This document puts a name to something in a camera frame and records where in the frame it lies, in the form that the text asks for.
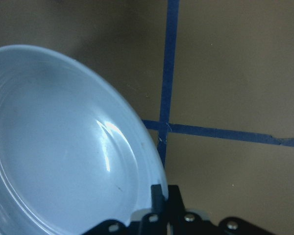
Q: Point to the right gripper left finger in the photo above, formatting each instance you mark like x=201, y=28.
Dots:
x=158, y=201

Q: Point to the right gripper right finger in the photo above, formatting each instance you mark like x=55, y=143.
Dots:
x=175, y=205

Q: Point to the blue plate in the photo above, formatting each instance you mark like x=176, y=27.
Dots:
x=73, y=153

